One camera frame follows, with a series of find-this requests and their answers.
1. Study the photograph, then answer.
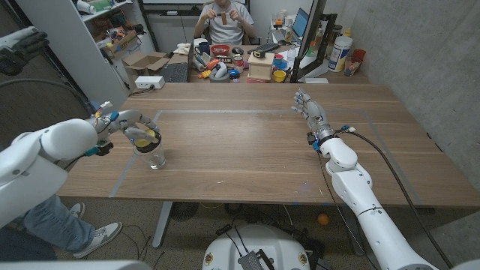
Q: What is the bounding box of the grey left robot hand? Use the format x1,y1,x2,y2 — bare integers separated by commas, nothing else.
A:
95,109,161,146

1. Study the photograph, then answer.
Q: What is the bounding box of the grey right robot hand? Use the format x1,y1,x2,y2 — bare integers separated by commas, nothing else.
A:
291,88,335,140

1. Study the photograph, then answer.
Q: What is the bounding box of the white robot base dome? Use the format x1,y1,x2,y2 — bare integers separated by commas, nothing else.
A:
202,223,311,270

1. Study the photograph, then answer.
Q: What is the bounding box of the clear glass cup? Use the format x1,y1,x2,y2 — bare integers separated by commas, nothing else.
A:
133,144,167,170

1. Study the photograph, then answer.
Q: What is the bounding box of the white power box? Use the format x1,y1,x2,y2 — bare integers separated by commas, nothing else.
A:
134,75,166,90

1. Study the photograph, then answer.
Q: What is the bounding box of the glass jar with colourful items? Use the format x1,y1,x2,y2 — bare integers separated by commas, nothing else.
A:
343,55,362,77

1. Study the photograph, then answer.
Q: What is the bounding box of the open cardboard box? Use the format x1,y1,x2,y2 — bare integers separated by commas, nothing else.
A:
121,50,188,76

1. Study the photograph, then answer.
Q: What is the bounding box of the white canister with blue label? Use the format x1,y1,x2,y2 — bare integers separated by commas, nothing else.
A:
328,35,354,73

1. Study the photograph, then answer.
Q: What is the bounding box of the white shelf unit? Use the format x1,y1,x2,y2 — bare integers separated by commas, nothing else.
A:
14,0,157,116

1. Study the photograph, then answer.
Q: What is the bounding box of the small wooden drawer box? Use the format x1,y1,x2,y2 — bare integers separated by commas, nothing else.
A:
247,51,276,82

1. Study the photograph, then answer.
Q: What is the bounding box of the dark flat keyboard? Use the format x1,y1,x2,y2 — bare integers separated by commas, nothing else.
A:
159,61,189,84

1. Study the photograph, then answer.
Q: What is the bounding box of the black computer keyboard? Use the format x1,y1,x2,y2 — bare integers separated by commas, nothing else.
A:
247,42,281,54

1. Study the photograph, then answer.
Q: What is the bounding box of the black monitor on stand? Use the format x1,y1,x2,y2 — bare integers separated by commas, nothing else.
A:
290,0,338,83

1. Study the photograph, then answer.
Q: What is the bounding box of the open laptop with blue screen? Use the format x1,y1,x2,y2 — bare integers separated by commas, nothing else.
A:
291,7,311,38

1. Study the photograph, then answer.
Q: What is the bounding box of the printed tin can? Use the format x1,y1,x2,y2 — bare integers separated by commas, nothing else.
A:
232,54,245,74

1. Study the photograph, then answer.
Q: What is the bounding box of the white folded cloth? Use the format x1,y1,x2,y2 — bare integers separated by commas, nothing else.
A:
172,42,192,56

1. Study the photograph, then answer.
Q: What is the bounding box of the white grey sneaker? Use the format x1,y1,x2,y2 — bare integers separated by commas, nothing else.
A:
69,202,86,221
73,221,123,260

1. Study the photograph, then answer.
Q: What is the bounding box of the orange and yellow tool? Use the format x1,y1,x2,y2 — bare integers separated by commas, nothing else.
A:
197,58,221,80

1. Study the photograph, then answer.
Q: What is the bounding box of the grey tape dispenser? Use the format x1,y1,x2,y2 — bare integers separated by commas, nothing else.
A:
208,61,231,83

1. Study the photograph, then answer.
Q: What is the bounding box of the black round floor fan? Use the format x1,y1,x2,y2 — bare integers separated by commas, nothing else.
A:
170,201,200,222

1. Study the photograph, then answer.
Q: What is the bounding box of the dark blue mug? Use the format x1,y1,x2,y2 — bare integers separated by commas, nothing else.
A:
193,40,211,56

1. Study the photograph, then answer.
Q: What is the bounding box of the red bowl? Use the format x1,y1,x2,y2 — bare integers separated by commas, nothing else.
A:
210,43,231,57

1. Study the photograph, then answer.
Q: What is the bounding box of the seated person in grey shirt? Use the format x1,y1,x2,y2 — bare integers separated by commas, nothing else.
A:
193,0,256,46

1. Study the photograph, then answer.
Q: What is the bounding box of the standing person in jeans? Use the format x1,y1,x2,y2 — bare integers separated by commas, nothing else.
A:
0,194,98,263

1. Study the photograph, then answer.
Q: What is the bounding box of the white and black tracking glove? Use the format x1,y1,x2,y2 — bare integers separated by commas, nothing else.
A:
0,25,50,76

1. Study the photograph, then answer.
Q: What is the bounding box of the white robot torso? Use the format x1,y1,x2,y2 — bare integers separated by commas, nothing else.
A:
0,259,153,270

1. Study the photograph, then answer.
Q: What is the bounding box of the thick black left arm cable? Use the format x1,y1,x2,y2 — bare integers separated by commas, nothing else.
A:
0,77,95,116

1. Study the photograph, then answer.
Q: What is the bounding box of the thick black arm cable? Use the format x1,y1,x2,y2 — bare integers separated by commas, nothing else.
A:
0,77,95,116
337,126,455,269

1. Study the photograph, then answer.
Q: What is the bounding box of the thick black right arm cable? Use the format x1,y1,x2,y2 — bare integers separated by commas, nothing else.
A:
337,126,455,269

